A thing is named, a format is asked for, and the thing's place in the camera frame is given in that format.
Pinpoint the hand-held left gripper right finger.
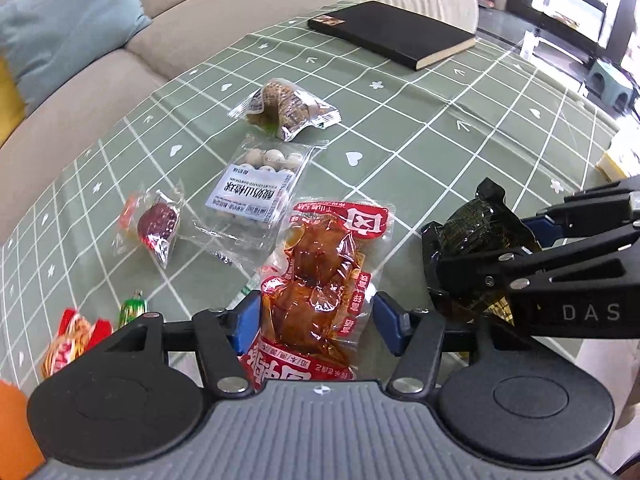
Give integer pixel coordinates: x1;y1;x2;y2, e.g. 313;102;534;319
372;292;533;396

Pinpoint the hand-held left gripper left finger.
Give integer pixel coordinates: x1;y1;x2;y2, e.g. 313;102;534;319
107;290;263;396

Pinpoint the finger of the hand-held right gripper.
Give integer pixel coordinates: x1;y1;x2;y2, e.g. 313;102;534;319
520;175;640;251
430;220;640;292

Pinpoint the dark green snack packet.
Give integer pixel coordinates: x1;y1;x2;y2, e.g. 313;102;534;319
421;177;543;323

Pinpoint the red braised meat packet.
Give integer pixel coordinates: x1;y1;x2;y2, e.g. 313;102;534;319
239;201;396;393

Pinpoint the red candy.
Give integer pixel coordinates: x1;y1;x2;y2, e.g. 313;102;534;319
111;185;187;270

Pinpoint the orange box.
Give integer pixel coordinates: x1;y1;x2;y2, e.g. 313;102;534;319
0;379;46;480

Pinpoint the yellow paper stack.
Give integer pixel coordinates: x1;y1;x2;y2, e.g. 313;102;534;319
595;135;640;183

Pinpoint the small green wrapped candy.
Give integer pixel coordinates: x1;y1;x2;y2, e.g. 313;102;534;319
117;289;150;330

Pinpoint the clear packet of white balls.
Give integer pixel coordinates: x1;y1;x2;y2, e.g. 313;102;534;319
180;132;328;266

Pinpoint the small grey-green stool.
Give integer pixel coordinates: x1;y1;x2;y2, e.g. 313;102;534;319
586;57;635;113

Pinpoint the green checked tablecloth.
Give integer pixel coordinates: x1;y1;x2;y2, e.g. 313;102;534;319
0;0;623;411

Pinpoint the red and yellow snack packet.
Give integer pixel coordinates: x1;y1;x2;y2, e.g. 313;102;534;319
41;307;115;380

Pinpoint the clear packet of brown nuts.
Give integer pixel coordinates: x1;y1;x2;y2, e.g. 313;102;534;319
229;78;342;142

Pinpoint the black notebook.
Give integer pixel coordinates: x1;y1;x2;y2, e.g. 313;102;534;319
307;1;477;72

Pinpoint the beige sofa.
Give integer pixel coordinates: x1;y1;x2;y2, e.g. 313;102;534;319
0;0;480;248

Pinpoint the yellow pillow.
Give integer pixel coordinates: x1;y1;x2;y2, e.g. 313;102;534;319
0;55;26;146

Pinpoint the light blue pillow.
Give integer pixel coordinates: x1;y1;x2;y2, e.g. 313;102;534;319
0;0;153;116

